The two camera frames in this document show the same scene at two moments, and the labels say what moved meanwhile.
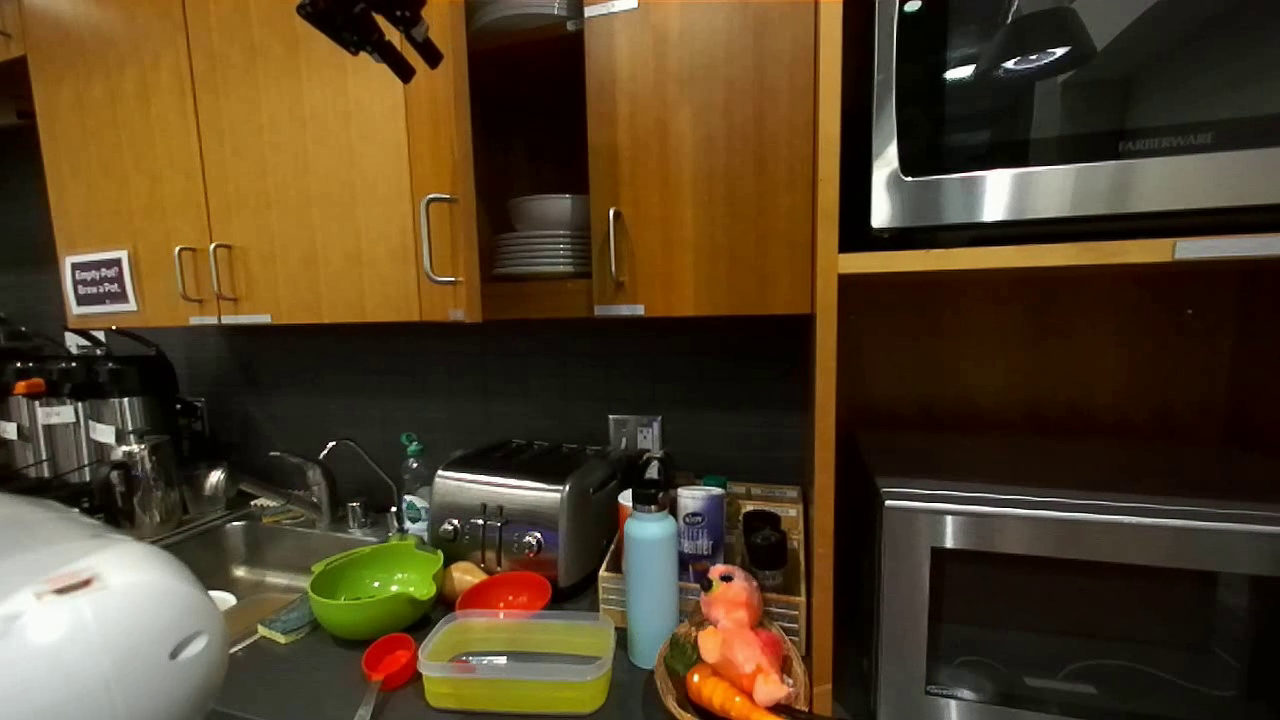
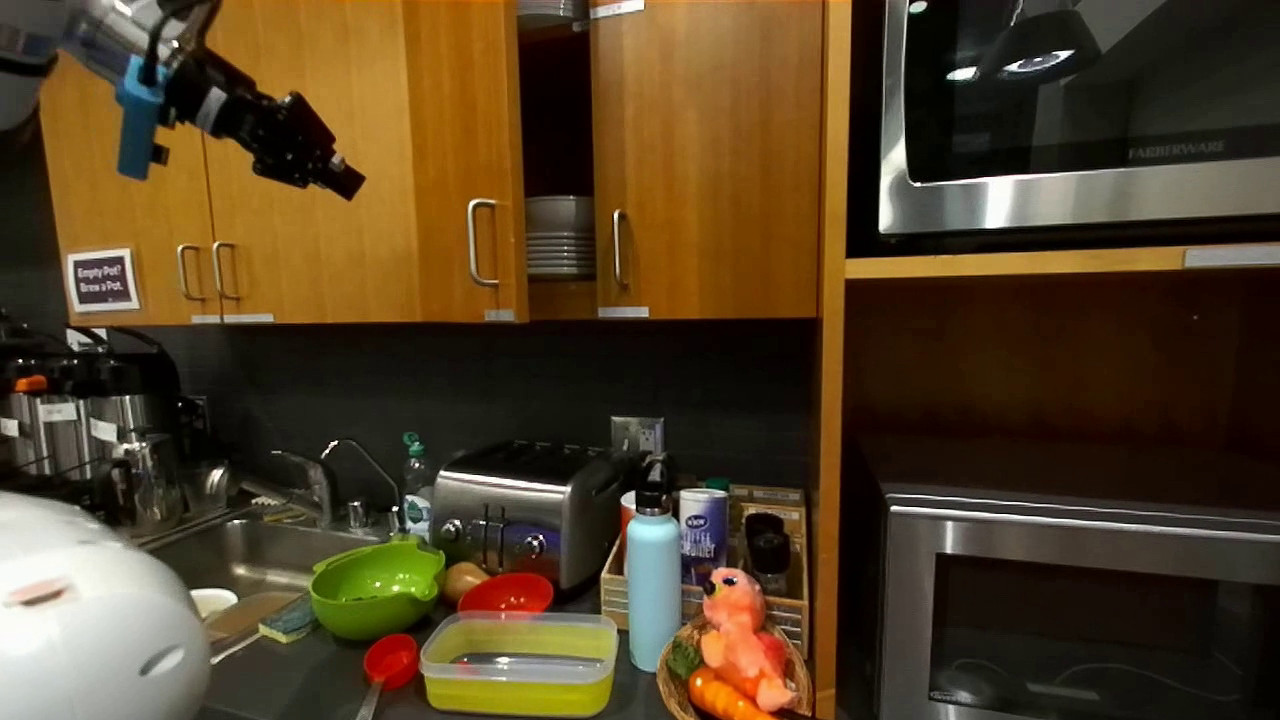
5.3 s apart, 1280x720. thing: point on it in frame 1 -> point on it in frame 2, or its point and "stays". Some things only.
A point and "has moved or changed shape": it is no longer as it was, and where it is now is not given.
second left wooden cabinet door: [304, 171] stays
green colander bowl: [374, 590] stays
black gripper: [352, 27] -> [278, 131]
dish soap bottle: [415, 491] stays
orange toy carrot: [727, 692] stays
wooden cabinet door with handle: [440, 171] has moved or changed shape
